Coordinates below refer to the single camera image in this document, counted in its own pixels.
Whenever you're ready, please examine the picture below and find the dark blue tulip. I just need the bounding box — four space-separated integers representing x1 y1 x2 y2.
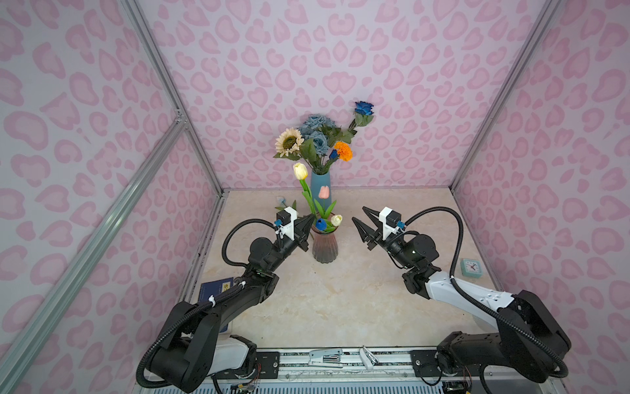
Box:
329 149 340 163
315 218 336 233

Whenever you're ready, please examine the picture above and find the red glass vase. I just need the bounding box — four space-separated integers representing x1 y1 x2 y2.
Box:
311 225 339 264

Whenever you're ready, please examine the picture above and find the white tulip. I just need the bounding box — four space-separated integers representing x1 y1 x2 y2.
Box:
327 214 343 228

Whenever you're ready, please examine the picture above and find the teal ceramic vase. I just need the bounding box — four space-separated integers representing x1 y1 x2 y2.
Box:
310 173 332 209

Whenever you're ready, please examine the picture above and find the yellow tulip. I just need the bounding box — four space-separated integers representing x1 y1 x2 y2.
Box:
293 163 318 215

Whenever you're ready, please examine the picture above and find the orange carnation stem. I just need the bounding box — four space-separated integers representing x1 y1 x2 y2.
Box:
327 141 354 167

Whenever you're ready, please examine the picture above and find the cream sunflower stem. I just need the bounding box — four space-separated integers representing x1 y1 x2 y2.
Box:
273 128 321 169

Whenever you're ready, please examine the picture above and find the dusty blue rose bouquet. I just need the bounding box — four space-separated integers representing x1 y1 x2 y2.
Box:
299 115 347 175

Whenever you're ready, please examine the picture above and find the blue rose stem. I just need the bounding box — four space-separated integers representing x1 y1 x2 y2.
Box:
341 101 374 144

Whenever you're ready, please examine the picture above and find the cream pink tulip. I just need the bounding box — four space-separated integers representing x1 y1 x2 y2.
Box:
316 186 336 219

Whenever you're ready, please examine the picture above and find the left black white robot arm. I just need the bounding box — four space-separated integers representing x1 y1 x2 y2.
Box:
136 208 316 393

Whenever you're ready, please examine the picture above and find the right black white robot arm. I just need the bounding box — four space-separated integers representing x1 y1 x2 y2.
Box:
352 206 572 383

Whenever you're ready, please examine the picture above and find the small teal clock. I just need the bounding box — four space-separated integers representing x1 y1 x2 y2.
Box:
460 259 483 278

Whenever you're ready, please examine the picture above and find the blue book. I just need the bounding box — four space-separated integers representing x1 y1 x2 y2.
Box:
198 277 235 305

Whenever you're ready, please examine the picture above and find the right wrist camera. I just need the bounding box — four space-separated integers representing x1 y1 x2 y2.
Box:
378 207 406 241

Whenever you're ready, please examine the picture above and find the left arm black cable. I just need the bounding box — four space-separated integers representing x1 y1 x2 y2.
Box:
220 217 277 269

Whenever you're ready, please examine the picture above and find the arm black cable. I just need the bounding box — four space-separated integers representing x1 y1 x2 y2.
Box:
220 217 277 269
403 205 569 379

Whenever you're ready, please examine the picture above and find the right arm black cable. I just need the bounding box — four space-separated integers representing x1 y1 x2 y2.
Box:
403 205 569 379

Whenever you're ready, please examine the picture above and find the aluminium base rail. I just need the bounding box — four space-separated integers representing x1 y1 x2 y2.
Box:
130 344 559 394

